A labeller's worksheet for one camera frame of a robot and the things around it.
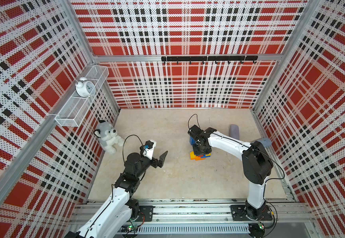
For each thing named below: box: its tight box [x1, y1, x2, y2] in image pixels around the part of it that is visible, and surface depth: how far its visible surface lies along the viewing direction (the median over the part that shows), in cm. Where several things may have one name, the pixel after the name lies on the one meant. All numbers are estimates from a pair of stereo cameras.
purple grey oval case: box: [229, 123, 240, 141], surface depth 106 cm
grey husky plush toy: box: [93, 119, 126, 154], surface depth 88 cm
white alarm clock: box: [75, 76, 97, 98], surface depth 73 cm
